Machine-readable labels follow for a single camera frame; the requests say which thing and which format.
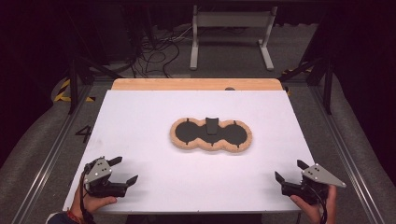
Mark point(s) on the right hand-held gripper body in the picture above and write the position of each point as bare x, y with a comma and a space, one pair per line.
320, 175

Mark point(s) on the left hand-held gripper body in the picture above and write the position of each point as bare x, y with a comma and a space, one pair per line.
98, 171

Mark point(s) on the tan fleece black-lined cloth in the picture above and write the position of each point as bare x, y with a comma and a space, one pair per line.
190, 133

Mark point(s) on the person's left hand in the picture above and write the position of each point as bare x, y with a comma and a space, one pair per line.
88, 204

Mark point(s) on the person's right hand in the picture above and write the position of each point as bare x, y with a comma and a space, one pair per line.
316, 213

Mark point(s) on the white board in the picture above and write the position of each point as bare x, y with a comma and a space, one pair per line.
149, 124

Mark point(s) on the black metal stand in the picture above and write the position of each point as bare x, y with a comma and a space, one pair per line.
327, 87
73, 84

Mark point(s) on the yellow black floor tape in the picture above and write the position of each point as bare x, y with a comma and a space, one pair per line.
294, 70
60, 95

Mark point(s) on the wooden table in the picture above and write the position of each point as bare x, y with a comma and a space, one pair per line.
174, 84

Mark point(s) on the dark round table grommet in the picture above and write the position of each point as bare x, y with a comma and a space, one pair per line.
229, 89

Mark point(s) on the white metal stand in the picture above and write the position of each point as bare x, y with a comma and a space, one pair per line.
233, 19

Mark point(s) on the aluminium floor rail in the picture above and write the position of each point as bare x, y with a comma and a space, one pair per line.
345, 149
53, 155

